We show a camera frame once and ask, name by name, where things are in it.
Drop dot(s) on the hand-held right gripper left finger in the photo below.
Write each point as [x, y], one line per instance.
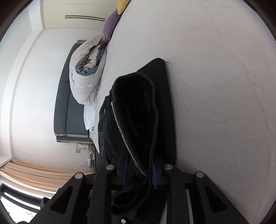
[124, 176]

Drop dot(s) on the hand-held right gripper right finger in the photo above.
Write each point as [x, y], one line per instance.
[154, 176]

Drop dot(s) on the black pants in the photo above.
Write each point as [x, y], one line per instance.
[138, 107]

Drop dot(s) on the white pillow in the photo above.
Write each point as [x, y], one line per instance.
[88, 116]

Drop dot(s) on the grey padded headboard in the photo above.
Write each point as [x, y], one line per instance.
[64, 107]

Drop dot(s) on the beige curtain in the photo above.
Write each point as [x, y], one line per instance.
[32, 172]

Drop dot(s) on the rolled beige duvet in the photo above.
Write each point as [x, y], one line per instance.
[86, 92]

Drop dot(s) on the bed with white sheet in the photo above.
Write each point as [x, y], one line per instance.
[215, 86]

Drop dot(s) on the window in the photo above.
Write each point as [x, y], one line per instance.
[13, 200]

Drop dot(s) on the purple cushion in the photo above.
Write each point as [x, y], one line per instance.
[110, 25]

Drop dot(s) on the yellow cushion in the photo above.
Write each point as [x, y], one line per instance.
[121, 5]

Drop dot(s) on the cream wardrobe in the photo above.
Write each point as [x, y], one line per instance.
[75, 8]

